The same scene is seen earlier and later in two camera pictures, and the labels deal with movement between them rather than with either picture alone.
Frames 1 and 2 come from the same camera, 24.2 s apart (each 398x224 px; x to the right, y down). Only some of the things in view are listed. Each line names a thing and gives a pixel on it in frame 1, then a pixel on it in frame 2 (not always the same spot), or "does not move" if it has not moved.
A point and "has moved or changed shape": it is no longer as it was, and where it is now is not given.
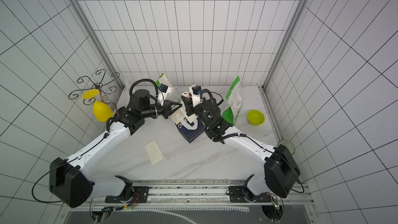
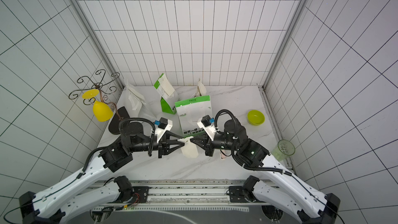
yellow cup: (102, 111) does not move
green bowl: (255, 117) does not move
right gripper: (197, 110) -> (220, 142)
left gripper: (167, 107) -> (164, 144)
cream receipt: (190, 118) -> (201, 88)
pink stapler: (186, 94) -> (223, 156)
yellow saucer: (90, 94) does not move
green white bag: (232, 107) -> (190, 111)
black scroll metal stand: (99, 86) does not move
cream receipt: (154, 152) has moved or changed shape
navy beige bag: (192, 127) has moved or changed shape
